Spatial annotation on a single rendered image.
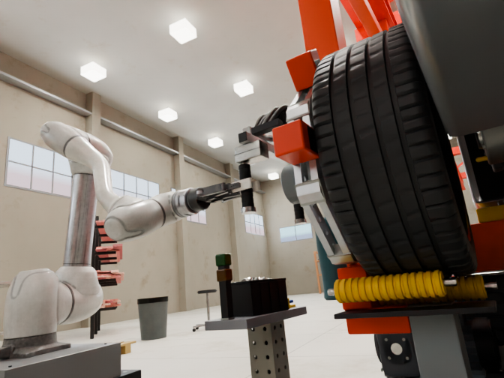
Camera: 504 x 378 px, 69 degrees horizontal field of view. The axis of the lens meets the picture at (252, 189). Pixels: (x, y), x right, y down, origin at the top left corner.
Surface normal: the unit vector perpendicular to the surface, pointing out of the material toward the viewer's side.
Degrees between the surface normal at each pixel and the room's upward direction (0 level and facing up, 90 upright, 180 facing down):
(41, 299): 87
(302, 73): 125
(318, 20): 90
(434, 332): 90
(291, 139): 90
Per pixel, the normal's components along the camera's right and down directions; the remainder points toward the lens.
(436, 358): -0.55, -0.17
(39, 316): 0.68, -0.22
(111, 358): 0.89, -0.20
